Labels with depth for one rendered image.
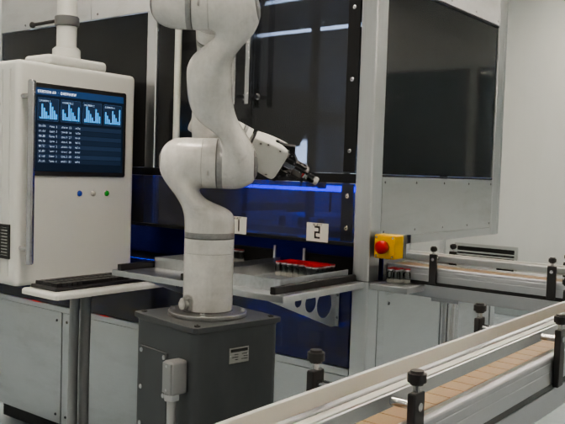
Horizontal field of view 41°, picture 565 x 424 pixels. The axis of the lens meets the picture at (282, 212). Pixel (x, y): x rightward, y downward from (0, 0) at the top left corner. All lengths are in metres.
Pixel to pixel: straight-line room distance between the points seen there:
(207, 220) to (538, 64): 5.53
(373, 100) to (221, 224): 0.75
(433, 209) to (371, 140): 0.47
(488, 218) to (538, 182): 3.87
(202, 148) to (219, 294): 0.34
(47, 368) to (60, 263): 0.89
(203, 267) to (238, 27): 0.56
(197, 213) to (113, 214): 1.13
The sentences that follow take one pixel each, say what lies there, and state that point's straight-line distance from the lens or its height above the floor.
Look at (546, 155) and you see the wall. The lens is 6.98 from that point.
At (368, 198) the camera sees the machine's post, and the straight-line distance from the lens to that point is 2.34.
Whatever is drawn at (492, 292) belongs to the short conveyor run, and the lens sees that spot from 2.29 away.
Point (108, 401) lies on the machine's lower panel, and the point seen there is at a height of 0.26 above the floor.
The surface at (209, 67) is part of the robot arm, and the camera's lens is 1.67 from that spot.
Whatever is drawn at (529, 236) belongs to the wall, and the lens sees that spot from 7.03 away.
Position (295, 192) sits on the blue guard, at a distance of 2.49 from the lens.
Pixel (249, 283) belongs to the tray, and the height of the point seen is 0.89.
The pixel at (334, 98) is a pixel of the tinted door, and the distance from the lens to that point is 2.43.
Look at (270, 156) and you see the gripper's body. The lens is 2.00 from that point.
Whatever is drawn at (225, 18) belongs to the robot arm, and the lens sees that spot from 1.62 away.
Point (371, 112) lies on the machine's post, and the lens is 2.34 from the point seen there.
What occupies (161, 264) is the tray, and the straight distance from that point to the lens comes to 2.55.
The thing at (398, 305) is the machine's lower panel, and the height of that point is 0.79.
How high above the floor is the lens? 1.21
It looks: 3 degrees down
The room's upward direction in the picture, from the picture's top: 2 degrees clockwise
